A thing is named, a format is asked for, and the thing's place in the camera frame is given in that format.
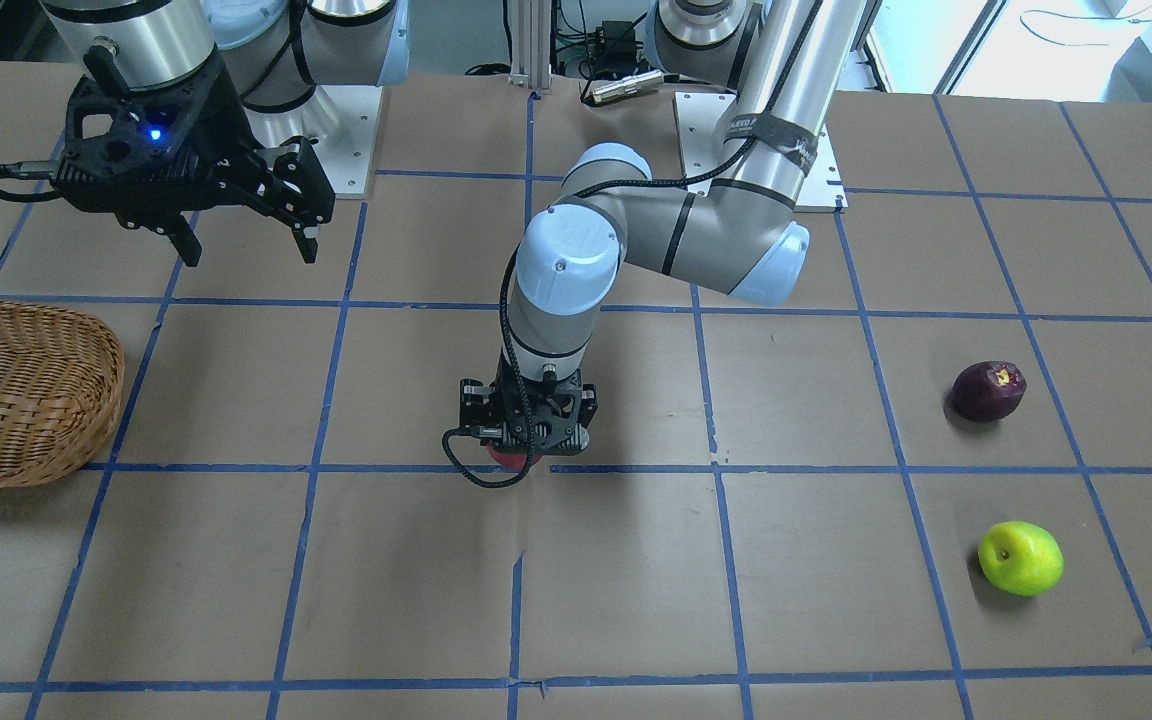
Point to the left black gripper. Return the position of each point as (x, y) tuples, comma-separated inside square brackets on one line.
[(473, 402)]

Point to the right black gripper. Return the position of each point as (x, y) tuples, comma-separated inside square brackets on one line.
[(219, 128)]

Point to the red apple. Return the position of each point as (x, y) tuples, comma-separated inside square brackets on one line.
[(510, 461)]

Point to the dark purple apple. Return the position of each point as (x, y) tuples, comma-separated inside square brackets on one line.
[(987, 391)]

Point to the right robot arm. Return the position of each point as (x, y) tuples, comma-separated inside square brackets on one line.
[(274, 50)]

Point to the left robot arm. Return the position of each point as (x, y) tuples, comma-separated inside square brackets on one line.
[(730, 228)]

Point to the wicker basket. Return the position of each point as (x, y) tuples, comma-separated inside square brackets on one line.
[(61, 375)]

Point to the silver metal connector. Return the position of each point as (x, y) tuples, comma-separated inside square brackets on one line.
[(622, 89)]

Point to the black power adapter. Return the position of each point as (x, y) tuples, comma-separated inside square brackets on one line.
[(614, 42)]

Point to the green apple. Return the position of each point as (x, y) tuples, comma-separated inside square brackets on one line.
[(1021, 558)]

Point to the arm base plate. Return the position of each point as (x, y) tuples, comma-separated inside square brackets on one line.
[(700, 123), (346, 140)]

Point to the aluminium frame post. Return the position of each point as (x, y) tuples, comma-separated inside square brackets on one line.
[(530, 25)]

